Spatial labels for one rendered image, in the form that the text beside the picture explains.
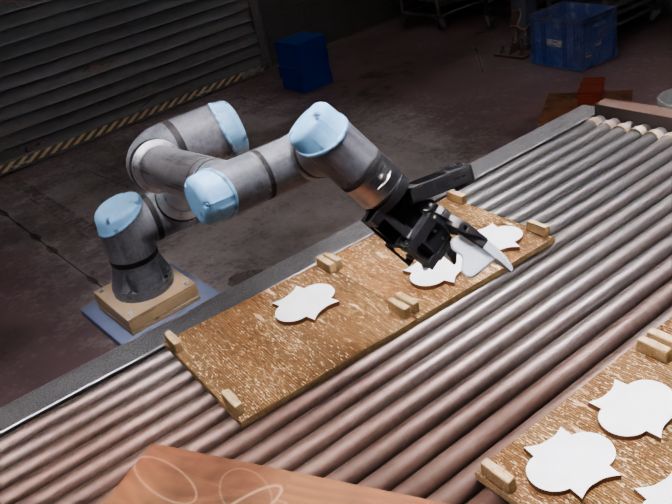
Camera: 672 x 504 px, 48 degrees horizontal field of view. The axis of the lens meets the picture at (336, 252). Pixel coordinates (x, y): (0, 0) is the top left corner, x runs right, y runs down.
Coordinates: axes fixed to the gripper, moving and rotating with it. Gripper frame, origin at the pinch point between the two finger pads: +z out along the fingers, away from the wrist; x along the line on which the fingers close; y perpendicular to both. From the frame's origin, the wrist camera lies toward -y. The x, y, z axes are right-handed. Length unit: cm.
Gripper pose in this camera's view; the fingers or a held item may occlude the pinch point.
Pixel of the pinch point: (485, 263)
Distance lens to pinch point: 115.3
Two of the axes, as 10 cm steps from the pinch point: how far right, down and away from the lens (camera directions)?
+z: 7.2, 6.0, 3.5
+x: 3.9, 0.6, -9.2
